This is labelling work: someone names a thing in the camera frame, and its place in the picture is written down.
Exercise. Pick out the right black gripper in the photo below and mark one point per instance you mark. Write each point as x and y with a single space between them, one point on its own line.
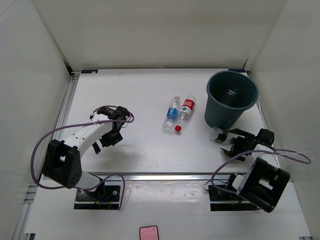
236 147

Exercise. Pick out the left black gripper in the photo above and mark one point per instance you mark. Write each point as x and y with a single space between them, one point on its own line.
116 138

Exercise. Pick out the clear crushed plastic bottle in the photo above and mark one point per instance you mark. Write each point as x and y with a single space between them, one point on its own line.
221 136

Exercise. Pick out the black label plastic bottle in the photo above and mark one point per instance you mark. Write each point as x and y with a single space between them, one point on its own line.
229 97

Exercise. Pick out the red label water bottle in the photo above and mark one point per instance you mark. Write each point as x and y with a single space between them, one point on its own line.
185 113

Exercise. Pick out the blue label water bottle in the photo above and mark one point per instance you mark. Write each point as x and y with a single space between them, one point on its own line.
171 117

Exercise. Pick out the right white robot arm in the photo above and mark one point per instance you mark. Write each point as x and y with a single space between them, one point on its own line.
264 183

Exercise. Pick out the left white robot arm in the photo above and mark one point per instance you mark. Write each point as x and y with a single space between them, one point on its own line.
62 162

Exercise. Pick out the dark teal plastic bin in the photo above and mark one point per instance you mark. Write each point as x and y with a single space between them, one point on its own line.
220 115

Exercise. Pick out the pink smartphone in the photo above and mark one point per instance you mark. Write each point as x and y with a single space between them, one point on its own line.
149 233

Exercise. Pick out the aluminium table front rail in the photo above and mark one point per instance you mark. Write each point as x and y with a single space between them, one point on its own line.
140 177

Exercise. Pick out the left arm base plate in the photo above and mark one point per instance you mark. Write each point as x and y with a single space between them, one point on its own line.
106 197

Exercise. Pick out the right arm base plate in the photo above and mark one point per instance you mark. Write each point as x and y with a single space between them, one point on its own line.
221 201

